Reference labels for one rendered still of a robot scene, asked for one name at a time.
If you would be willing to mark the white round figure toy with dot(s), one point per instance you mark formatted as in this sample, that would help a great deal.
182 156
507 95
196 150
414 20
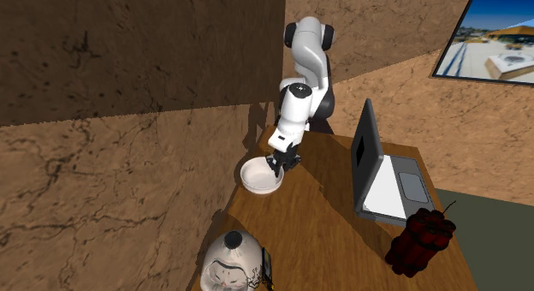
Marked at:
233 263

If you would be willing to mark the grey open laptop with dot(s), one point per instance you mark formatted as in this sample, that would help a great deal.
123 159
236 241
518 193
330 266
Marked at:
375 177

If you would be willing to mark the dark robot stand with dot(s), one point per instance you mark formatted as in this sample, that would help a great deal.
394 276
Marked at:
320 125

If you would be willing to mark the brown wooden desk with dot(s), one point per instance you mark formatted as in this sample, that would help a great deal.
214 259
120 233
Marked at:
317 240

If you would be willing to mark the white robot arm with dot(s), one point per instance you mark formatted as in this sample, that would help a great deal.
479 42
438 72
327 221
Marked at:
309 60

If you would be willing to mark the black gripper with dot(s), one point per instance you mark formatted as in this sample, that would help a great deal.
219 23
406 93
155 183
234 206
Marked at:
288 154

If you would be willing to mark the white round bowl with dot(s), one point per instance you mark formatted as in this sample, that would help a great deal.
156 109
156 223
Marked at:
259 176

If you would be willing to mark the red dynamite stick bundle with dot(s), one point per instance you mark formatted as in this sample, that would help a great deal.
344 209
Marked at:
421 242

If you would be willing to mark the framed wall picture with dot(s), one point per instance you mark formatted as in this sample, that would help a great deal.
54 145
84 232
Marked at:
490 39

